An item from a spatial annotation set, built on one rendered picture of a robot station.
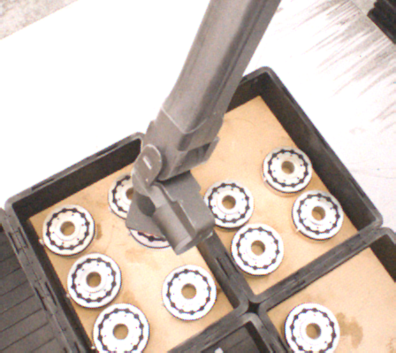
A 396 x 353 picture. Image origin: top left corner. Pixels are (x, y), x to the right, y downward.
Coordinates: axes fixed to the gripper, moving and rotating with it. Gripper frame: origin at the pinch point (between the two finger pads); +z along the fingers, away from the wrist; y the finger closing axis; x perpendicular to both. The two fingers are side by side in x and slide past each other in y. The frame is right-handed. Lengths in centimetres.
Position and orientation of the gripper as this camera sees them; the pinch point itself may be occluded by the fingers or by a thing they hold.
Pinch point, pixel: (156, 214)
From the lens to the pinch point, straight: 87.5
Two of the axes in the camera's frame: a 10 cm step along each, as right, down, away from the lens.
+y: 2.6, -9.0, 3.5
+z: -0.4, 3.5, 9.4
